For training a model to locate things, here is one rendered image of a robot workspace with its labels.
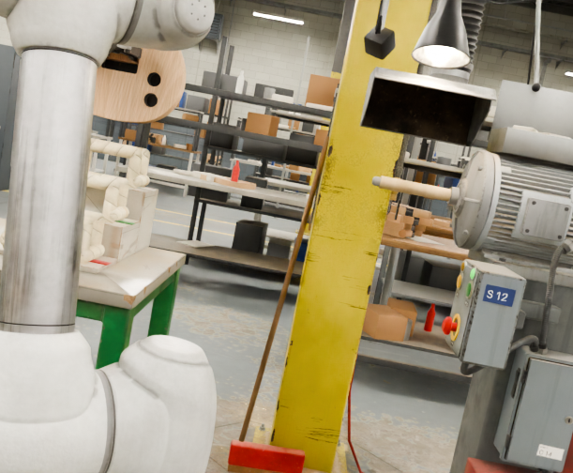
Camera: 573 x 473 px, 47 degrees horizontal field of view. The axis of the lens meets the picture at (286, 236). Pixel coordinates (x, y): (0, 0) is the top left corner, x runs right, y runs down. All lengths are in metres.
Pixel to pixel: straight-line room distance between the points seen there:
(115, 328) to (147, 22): 0.69
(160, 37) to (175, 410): 0.54
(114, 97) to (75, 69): 0.96
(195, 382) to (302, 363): 1.75
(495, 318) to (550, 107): 0.67
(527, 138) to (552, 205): 0.17
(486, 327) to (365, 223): 1.24
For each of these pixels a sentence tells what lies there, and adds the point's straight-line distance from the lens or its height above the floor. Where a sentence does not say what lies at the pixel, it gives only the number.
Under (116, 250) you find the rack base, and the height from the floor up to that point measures 0.96.
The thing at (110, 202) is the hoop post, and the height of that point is 1.07.
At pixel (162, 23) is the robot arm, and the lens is 1.00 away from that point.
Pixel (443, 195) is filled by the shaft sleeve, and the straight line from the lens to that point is 1.73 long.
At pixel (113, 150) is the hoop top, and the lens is 1.88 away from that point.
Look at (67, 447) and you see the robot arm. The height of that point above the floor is 0.86.
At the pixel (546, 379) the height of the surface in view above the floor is 0.88.
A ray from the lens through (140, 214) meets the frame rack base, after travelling 1.84.
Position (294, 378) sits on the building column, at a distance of 2.73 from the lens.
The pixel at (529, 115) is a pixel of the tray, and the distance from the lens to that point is 1.87.
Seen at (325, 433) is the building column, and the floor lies 0.19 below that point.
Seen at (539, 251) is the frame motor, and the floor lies 1.16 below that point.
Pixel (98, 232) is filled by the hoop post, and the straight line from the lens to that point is 1.65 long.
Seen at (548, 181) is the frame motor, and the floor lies 1.33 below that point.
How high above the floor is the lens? 1.29
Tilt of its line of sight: 7 degrees down
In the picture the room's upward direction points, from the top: 11 degrees clockwise
